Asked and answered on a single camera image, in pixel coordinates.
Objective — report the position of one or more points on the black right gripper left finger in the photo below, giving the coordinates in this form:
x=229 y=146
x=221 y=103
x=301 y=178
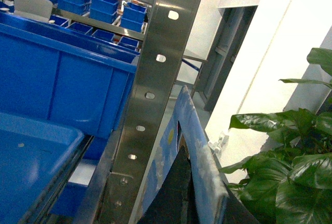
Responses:
x=175 y=201

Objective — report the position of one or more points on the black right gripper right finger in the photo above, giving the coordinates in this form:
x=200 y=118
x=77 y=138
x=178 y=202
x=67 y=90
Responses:
x=235 y=212

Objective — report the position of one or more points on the flower gift bag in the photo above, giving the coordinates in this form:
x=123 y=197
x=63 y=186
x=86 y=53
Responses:
x=210 y=193

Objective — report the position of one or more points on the green leafy plant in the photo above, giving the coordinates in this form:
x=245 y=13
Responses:
x=290 y=183

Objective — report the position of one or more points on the white power strip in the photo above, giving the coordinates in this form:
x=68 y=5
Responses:
x=220 y=144

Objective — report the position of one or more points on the stainless steel table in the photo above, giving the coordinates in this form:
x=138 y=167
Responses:
x=187 y=59

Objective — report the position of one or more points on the blue shallow tray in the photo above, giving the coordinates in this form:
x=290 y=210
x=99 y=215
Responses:
x=33 y=152

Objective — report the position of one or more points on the large blue plastic crate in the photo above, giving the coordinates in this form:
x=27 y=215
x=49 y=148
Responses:
x=56 y=74

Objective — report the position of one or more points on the grey chair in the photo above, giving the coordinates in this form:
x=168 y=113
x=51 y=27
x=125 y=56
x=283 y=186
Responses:
x=39 y=10

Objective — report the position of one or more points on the steel rack upright post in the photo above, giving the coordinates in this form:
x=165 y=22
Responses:
x=167 y=33

